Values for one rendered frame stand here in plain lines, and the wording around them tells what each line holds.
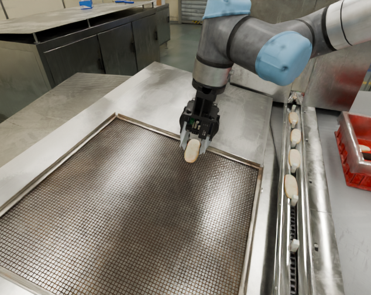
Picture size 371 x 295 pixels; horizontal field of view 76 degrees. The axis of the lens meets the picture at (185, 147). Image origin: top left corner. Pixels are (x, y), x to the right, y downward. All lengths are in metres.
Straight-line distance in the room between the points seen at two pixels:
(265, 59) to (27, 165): 0.57
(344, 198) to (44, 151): 0.85
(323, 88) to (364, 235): 0.63
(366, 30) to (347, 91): 0.75
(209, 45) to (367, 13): 0.23
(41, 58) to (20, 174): 1.43
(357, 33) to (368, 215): 0.52
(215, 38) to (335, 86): 0.82
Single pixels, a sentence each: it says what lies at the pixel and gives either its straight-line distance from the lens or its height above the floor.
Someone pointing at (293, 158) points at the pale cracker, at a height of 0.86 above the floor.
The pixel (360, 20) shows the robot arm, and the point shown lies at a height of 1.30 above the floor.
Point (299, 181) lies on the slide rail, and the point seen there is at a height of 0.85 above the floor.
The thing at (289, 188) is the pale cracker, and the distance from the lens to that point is 0.75.
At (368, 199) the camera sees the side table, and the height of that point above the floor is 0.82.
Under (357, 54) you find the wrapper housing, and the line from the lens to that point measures 1.16.
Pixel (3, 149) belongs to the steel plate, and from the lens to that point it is 1.11.
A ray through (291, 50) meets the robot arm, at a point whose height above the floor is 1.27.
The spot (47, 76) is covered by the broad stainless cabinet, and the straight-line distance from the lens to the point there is 2.06.
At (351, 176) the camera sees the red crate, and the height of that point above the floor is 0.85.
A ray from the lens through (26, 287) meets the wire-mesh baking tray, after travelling 0.50.
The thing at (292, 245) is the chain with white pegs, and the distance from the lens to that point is 0.63.
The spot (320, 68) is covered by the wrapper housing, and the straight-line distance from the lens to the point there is 1.15.
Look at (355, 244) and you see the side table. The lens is 0.76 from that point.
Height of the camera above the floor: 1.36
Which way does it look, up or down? 37 degrees down
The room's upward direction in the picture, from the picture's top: straight up
